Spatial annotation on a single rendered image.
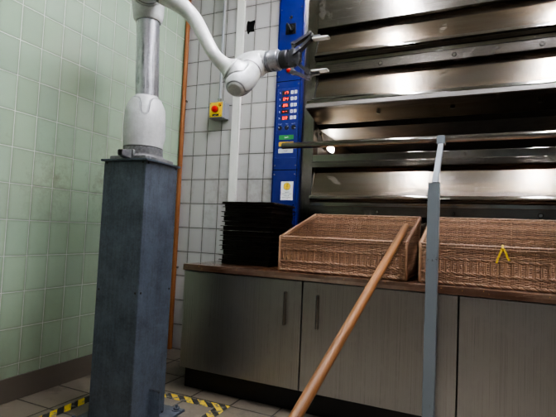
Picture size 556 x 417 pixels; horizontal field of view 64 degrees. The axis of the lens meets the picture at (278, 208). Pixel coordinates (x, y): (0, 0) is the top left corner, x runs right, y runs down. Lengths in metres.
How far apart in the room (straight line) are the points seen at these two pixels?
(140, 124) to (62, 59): 0.67
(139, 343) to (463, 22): 2.06
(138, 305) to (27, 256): 0.64
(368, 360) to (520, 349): 0.53
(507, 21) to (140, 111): 1.72
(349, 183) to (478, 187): 0.62
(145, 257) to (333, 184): 1.13
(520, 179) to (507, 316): 0.78
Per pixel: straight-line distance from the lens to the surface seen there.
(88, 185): 2.38
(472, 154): 2.32
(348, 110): 2.38
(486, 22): 2.51
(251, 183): 2.62
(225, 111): 2.75
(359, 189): 2.37
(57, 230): 2.28
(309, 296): 1.88
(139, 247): 1.73
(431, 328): 1.73
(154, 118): 1.84
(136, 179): 1.76
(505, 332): 1.77
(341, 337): 1.30
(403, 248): 1.83
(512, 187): 2.30
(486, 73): 2.43
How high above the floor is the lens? 0.75
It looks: 3 degrees up
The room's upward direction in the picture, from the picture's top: 3 degrees clockwise
